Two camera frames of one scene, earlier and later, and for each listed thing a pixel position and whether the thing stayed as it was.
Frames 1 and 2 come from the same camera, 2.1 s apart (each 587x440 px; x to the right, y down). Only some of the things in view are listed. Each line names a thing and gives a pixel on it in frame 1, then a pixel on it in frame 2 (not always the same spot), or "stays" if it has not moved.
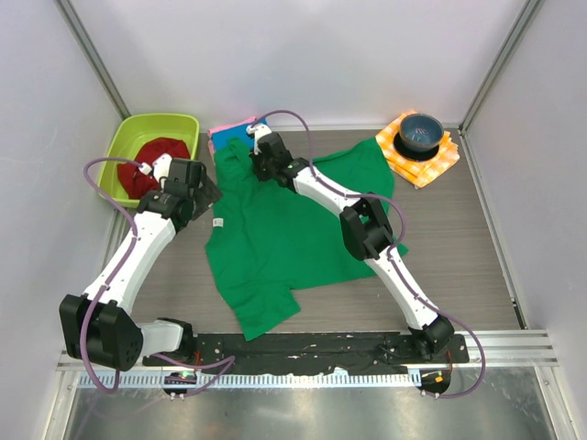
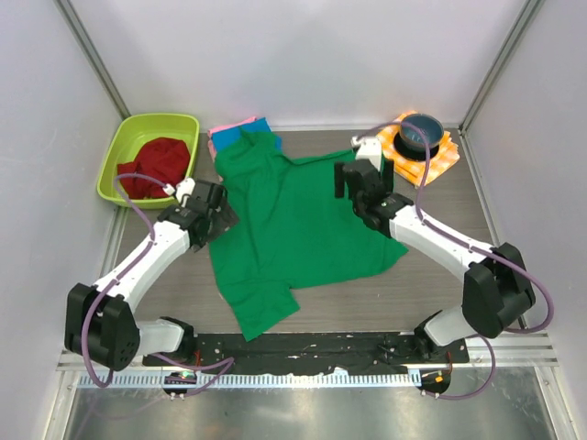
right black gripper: (255, 158) -> (388, 179)
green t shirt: (264, 242) stays
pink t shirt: (212, 130) stays
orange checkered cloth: (417, 173) stays
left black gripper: (208, 194) -> (226, 218)
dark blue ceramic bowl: (420, 132) stays
